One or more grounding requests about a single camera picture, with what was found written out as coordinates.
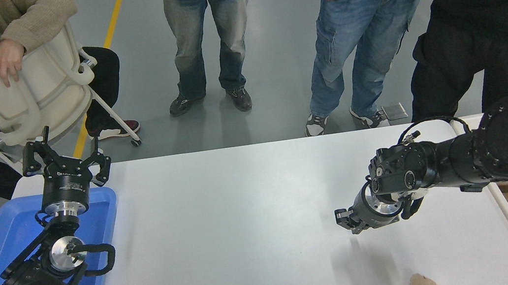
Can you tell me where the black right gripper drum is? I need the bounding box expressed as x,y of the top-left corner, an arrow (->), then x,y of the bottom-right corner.
347,178 -> 404,233

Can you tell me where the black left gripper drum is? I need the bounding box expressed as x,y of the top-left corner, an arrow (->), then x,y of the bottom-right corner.
36,156 -> 96,209

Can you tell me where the cream plastic chair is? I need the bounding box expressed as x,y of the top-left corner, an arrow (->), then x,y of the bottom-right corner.
0,13 -> 145,179

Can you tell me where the grey metal floor plate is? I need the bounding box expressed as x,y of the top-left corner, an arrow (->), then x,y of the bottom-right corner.
381,101 -> 409,122

